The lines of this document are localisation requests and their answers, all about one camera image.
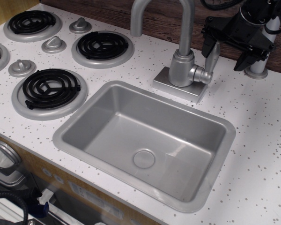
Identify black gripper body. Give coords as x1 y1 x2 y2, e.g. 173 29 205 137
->
201 12 275 61

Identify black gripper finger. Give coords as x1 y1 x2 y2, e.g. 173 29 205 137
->
234 51 260 71
201 31 220 57

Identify grey faucet lever handle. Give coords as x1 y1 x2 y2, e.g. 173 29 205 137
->
188 42 220 84

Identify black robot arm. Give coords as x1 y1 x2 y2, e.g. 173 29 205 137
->
202 0 281 71

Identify grey support pole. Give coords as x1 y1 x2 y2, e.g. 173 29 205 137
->
244 17 281 80

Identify grey gooseneck faucet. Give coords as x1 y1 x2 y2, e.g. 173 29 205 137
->
130 0 208 104

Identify back right stove burner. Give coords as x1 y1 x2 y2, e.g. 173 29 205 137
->
71 31 134 69

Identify grey plastic sink basin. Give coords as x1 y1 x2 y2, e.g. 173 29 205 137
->
53 81 236 213

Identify grey stove knob top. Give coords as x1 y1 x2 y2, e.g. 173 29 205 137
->
69 17 92 34

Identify grey stove knob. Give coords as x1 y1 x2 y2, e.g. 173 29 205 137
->
8 60 36 77
69 17 92 34
41 36 67 54

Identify grey stove knob middle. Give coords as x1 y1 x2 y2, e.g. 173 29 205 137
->
41 36 67 54

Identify front right stove burner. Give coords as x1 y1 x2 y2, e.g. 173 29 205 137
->
12 69 88 120

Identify back left stove burner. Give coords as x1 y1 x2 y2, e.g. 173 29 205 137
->
3 10 62 43

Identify grey stove knob lower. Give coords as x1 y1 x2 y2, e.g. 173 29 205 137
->
8 60 36 77

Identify silver oven dial knob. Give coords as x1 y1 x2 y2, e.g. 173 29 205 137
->
0 141 22 175

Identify blue clamp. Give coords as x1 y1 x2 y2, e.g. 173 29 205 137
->
29 190 49 218

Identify black braided cable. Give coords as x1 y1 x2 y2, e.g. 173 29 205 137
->
201 0 243 10

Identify silver oven door handle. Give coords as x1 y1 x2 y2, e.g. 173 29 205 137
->
0 171 27 189

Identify black cable bottom left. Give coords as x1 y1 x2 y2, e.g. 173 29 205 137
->
0 191 29 222

